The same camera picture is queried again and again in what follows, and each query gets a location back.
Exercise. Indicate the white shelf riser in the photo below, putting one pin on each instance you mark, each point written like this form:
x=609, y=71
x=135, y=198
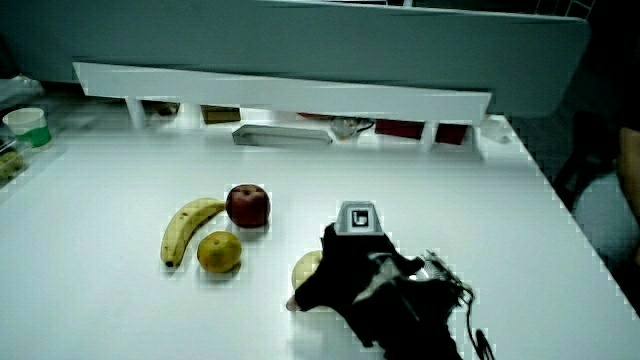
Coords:
x=280, y=92

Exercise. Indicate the clear plastic bag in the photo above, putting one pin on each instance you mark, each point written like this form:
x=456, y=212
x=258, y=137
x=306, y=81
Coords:
x=20, y=90

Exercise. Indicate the yellow banana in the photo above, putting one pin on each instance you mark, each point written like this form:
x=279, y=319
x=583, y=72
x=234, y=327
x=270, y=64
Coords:
x=182, y=227

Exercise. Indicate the grey partition panel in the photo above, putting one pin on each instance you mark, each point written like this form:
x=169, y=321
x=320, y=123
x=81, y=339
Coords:
x=300, y=45

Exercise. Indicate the orange fruit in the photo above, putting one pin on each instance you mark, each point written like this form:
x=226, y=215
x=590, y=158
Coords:
x=219, y=251

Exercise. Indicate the white and green cup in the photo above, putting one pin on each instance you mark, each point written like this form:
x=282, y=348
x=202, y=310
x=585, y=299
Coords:
x=29, y=127

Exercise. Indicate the pale yellow pear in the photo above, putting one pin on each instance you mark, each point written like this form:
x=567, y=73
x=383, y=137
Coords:
x=305, y=268

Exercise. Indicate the clear plastic wrap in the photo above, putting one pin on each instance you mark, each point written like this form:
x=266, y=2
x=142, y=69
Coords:
x=345, y=127

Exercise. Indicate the person's right hand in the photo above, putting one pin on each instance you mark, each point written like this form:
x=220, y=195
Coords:
x=345, y=260

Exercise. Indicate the clear plastic fruit container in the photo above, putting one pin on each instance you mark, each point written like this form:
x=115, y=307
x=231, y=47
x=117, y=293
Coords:
x=10, y=162

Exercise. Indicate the black chair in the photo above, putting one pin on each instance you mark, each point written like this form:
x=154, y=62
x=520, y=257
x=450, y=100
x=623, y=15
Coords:
x=592, y=145

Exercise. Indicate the red apple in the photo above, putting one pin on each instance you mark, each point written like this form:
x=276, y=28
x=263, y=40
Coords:
x=248, y=206

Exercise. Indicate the grey metal tray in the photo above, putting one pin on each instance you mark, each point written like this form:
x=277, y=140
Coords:
x=280, y=136

